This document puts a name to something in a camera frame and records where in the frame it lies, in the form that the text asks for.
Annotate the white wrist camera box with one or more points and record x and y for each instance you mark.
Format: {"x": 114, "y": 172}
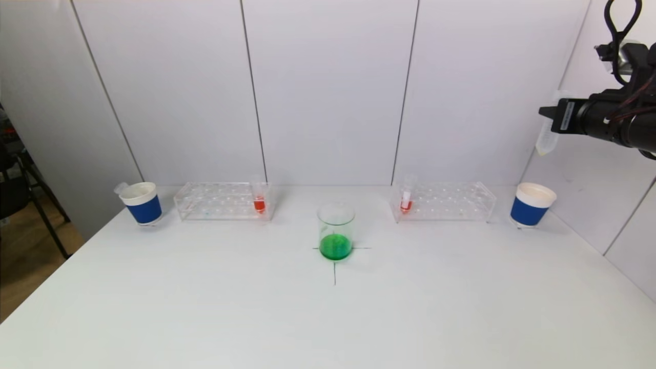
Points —
{"x": 625, "y": 57}

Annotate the clear acrylic test tube rack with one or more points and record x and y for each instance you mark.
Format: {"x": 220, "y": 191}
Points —
{"x": 441, "y": 200}
{"x": 220, "y": 202}

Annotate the clear glass beaker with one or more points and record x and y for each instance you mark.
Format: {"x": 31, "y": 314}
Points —
{"x": 335, "y": 248}

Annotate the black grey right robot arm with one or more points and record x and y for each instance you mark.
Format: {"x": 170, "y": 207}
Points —
{"x": 646, "y": 130}

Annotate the yellow pigment test tube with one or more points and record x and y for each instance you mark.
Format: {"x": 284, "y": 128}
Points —
{"x": 544, "y": 143}

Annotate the black background stand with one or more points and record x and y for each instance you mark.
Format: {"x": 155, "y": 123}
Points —
{"x": 13, "y": 195}

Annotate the blue white paper cup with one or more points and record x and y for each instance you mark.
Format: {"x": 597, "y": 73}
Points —
{"x": 144, "y": 210}
{"x": 528, "y": 211}

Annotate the red and white pigment tube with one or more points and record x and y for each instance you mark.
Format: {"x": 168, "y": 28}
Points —
{"x": 406, "y": 206}

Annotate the blue pigment test tube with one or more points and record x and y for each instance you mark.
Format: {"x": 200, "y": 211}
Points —
{"x": 121, "y": 187}

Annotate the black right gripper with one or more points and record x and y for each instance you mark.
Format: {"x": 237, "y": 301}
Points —
{"x": 564, "y": 117}

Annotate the red pigment test tube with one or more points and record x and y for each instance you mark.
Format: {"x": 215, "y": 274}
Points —
{"x": 259, "y": 205}

